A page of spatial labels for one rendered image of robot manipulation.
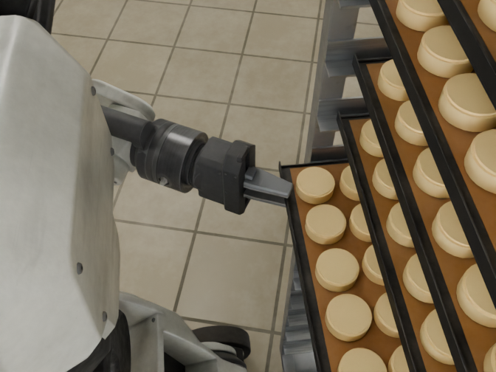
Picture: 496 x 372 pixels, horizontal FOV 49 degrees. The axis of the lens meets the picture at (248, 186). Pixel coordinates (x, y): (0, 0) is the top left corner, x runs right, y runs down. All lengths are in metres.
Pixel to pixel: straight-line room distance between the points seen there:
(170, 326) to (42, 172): 0.48
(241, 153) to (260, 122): 1.43
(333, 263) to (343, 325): 0.08
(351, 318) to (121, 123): 0.37
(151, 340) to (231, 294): 0.92
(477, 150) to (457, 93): 0.06
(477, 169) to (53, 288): 0.30
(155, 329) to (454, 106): 0.52
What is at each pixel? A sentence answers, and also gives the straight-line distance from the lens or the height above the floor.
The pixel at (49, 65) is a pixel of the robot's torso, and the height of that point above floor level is 1.27.
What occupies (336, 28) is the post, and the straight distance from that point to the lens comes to 0.61.
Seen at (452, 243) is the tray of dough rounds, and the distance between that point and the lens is 0.48.
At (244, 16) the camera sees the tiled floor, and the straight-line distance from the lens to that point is 2.60.
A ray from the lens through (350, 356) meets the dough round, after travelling 0.61.
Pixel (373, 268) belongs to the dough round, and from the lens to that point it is 0.66.
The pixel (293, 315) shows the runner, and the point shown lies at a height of 0.41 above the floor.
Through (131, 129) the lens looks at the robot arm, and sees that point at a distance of 0.72.
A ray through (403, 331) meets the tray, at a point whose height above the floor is 1.05.
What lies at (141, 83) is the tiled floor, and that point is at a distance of 2.30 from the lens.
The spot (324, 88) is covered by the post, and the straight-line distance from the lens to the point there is 0.67.
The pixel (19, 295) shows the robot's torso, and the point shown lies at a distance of 0.34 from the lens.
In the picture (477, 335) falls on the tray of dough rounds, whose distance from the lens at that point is 0.47.
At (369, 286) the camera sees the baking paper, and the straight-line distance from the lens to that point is 0.67.
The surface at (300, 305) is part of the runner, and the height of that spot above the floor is 0.50.
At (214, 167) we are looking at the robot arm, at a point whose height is 1.00.
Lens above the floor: 1.54
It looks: 54 degrees down
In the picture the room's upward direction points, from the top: straight up
